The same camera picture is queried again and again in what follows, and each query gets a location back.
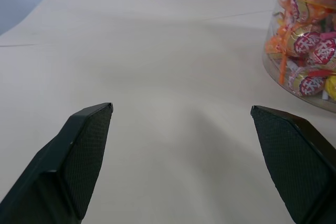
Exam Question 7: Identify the clear candy jar red lid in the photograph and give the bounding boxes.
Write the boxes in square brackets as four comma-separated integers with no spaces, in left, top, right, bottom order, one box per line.
[261,0,336,114]

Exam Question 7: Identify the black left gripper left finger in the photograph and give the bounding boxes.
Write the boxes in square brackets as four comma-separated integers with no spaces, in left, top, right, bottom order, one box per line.
[0,102,114,224]

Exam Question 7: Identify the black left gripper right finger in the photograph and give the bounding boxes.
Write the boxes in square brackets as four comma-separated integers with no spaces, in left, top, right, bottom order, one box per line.
[250,105,336,224]

